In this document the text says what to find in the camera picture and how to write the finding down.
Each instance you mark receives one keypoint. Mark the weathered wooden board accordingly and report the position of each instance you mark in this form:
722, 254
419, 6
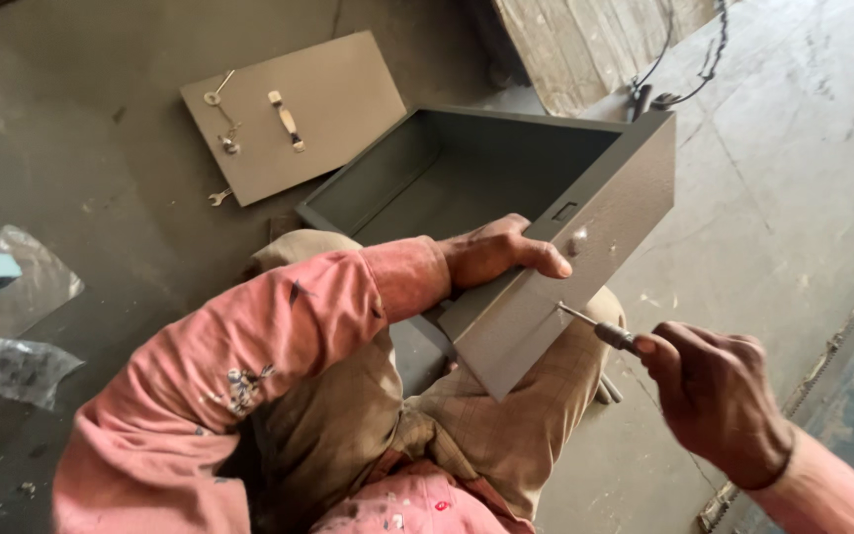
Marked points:
590, 44

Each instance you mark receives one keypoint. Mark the small silver wrench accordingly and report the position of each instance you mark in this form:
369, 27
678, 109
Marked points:
220, 196

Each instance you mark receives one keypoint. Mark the pink paint-stained shirt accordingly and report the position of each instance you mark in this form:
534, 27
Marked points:
419, 504

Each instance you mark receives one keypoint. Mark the person's right hand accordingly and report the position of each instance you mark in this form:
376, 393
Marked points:
716, 400

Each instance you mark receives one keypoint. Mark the small crumpled plastic bag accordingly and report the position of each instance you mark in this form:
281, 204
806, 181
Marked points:
25, 371

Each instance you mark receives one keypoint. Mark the person's left hand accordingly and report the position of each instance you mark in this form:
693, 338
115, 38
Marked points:
490, 256

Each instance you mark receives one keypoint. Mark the grey metal panel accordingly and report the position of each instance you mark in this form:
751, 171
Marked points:
323, 96

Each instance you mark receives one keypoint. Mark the clear plastic sheet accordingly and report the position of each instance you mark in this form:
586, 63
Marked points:
23, 297

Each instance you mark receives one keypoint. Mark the silver key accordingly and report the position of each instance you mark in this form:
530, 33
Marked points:
216, 90

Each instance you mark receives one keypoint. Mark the beige checked trousers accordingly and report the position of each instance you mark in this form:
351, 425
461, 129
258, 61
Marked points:
471, 430

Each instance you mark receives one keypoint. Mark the metal rods under leg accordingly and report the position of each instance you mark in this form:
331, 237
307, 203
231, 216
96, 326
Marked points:
609, 389

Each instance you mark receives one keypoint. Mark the metal floor rail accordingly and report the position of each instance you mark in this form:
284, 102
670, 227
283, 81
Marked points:
798, 400

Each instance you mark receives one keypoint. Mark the small metal lock cylinder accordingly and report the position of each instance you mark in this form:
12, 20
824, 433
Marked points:
230, 142

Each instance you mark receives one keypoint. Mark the grey metal drawer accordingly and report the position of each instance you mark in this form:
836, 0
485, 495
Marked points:
583, 215

